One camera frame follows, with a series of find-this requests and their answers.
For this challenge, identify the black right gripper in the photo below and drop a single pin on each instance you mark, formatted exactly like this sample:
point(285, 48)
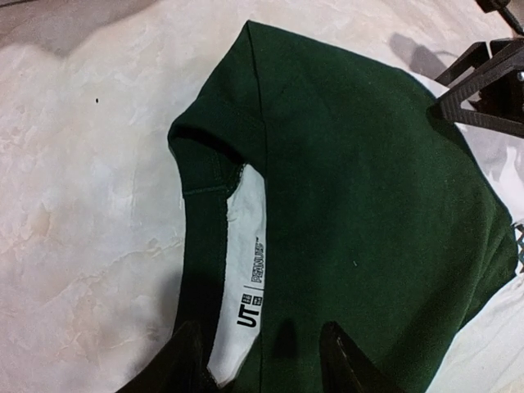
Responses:
point(486, 82)

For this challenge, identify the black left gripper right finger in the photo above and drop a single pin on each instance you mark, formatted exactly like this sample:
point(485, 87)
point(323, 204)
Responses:
point(345, 367)

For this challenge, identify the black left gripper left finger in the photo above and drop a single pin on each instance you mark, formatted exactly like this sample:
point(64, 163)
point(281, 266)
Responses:
point(177, 368)

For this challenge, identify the white and green raglan shirt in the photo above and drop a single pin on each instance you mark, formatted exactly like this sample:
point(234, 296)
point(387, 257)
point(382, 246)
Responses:
point(317, 188)

